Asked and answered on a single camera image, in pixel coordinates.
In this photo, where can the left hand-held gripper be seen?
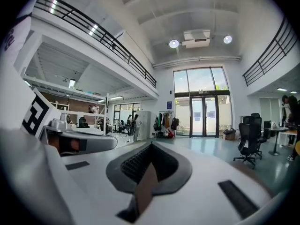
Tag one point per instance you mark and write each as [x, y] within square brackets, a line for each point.
[37, 116]

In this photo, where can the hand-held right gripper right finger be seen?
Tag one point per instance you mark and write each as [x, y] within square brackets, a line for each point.
[201, 203]

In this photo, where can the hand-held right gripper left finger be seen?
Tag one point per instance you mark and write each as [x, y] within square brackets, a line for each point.
[93, 186]

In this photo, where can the black mesh office chair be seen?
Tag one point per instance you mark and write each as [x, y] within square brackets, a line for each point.
[257, 121]
[83, 123]
[247, 137]

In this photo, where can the white metal cabinet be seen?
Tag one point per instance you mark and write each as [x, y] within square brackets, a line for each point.
[145, 124]

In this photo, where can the coat rack with clothes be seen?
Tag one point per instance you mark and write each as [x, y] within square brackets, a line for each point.
[165, 123]

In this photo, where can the cardboard box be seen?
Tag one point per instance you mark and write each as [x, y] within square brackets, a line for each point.
[229, 135]

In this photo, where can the glass double door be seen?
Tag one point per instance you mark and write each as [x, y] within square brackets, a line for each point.
[203, 116]

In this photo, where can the round dark table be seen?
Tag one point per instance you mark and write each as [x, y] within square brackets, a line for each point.
[276, 129]

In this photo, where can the long black balcony railing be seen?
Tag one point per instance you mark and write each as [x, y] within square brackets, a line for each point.
[103, 35]

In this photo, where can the light wooden desk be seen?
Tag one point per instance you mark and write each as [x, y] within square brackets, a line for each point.
[291, 132]

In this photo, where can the round ceiling lamp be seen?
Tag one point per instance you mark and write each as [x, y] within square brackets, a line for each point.
[227, 39]
[174, 43]

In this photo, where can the white ceiling pipes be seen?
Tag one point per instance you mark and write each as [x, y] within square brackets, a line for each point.
[197, 62]

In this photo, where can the person's white printed shirt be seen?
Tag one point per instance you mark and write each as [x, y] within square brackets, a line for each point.
[20, 39]

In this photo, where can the white ceiling air conditioner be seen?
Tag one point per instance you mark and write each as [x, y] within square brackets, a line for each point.
[195, 37]

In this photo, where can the short black balcony railing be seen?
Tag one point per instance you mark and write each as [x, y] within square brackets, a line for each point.
[260, 67]

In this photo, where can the blue wall poster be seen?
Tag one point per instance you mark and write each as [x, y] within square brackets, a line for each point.
[169, 104]

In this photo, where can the tall glass window wall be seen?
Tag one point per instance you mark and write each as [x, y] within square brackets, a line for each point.
[201, 80]

